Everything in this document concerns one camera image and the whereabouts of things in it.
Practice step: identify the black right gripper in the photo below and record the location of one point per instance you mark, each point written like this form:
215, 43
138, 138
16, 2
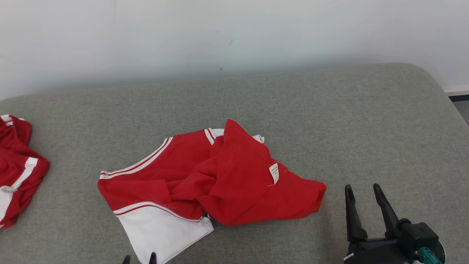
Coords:
373, 253

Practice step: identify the red jersey with number 23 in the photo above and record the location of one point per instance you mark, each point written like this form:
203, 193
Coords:
238, 190

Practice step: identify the red shorts with white trim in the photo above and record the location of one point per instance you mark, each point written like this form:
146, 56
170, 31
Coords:
14, 165

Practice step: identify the teal right camera connector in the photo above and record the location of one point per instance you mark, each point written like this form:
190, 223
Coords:
427, 255

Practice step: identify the white wall baseboard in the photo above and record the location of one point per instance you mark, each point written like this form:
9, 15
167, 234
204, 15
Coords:
458, 91

